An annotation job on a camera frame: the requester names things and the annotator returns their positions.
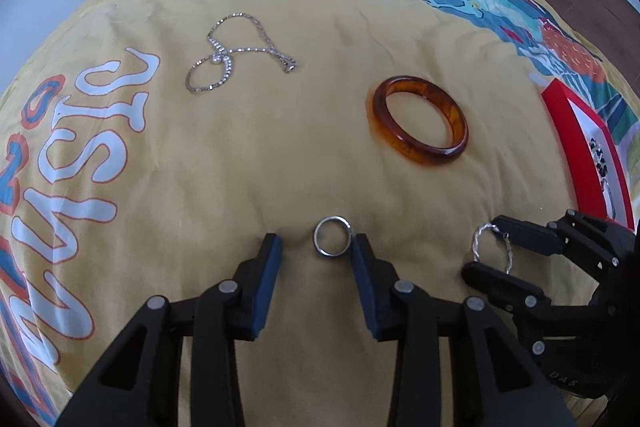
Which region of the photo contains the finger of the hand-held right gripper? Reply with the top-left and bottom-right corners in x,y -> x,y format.
461,261 -> 552,314
492,215 -> 569,258

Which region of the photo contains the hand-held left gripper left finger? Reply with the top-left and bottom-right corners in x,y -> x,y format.
57,233 -> 285,427

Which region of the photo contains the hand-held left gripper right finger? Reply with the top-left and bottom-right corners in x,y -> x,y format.
350,233 -> 576,427

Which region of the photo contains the twisted silver hoop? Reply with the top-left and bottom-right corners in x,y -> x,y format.
470,224 -> 515,275

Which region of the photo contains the small silver ring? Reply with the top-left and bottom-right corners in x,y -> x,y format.
312,216 -> 352,258

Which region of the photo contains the red cardboard box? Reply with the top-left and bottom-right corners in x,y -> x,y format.
542,79 -> 640,230

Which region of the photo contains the yellow printed blanket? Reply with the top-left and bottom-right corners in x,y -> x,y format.
0,0 -> 640,427

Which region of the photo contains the amber bangle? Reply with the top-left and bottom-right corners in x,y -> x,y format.
370,76 -> 469,166

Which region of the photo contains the silver chain necklace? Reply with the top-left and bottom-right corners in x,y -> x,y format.
186,11 -> 299,95

